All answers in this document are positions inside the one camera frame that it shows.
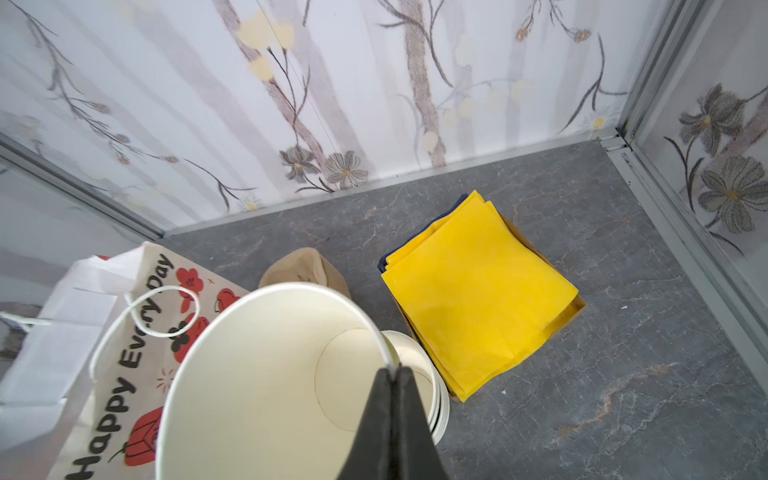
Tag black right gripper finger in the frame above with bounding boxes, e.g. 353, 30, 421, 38
338, 366, 448, 480

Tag green paper coffee cup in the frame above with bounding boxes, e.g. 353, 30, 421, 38
155, 282, 398, 479

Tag brown cardboard napkin box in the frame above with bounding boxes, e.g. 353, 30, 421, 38
392, 212, 588, 403

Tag stack of paper cups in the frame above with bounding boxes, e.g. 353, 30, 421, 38
383, 330, 450, 445

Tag yellow napkin stack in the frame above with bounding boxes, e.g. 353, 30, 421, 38
381, 190, 581, 403

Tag dark blue napkin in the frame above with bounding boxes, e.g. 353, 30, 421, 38
377, 193, 469, 273

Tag red white paper gift bag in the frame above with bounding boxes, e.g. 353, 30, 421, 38
1, 242, 245, 479

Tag aluminium corner frame post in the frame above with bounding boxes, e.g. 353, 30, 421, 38
617, 0, 711, 143

